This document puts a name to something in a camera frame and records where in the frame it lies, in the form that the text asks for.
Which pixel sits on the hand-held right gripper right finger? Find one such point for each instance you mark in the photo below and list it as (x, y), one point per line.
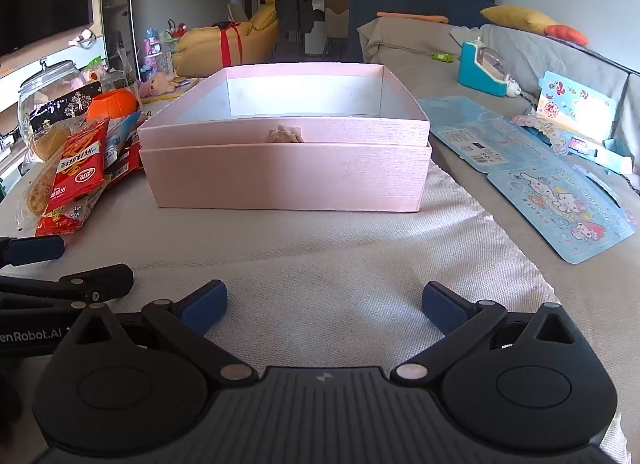
(442, 305)

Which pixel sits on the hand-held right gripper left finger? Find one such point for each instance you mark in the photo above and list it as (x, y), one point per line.
(204, 305)

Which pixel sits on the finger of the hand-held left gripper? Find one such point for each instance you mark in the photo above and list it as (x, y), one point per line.
(95, 281)
(35, 249)

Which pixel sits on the blue cracker packet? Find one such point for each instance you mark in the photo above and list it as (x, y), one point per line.
(120, 132)

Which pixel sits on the pink cardboard box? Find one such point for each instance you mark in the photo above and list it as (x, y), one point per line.
(280, 174)

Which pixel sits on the small red snack packet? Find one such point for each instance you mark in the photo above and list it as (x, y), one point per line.
(62, 221)

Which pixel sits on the clear cookie packet red edges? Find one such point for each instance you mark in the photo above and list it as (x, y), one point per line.
(40, 191)

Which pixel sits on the round bread packet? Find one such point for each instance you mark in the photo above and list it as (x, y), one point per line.
(52, 142)

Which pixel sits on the dark red snack packet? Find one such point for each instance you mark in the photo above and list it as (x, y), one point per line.
(125, 159)

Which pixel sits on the beige woven cloth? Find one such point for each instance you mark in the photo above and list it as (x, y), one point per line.
(325, 254)

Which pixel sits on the flattened blue cartoon box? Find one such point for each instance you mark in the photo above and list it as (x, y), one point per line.
(550, 204)

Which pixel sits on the black printed box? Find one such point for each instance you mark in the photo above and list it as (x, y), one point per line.
(67, 104)

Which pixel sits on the orange pumpkin container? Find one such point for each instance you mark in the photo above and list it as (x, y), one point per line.
(111, 105)

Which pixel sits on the glass jar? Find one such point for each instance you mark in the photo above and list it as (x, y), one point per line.
(47, 82)

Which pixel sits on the pink plush toy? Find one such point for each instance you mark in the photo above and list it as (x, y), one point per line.
(156, 84)

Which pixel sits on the teal toy machine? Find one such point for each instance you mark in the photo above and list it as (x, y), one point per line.
(482, 72)

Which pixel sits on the green toy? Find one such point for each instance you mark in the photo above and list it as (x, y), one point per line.
(442, 57)

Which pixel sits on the white shelf unit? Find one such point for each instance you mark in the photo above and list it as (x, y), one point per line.
(117, 4)

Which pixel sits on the yellow sofa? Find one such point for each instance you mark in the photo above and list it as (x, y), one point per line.
(210, 44)

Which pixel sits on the yellow pillow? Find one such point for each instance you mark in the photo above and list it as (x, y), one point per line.
(520, 18)

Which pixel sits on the orange pillow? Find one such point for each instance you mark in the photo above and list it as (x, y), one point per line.
(567, 34)

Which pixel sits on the blue cabinet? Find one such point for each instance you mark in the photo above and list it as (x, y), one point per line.
(415, 2)

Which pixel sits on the beige chair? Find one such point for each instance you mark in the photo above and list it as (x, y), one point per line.
(336, 14)

